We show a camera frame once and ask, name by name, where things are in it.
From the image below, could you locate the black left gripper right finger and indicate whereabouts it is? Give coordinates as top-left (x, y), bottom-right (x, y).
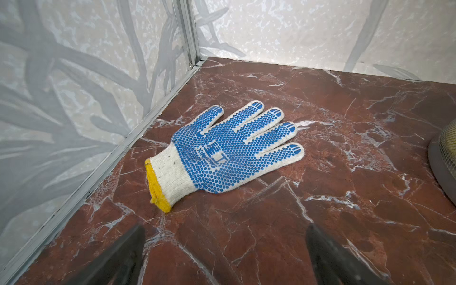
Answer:
top-left (306, 223), bottom-right (387, 285)

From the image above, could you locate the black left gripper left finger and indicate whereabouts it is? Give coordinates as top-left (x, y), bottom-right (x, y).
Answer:
top-left (66, 224), bottom-right (146, 285)

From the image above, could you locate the blue dotted white work glove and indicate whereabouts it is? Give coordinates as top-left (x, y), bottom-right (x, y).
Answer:
top-left (145, 100), bottom-right (305, 213)

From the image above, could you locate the mesh waste bin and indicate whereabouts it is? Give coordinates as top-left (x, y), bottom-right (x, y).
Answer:
top-left (427, 120), bottom-right (456, 205)

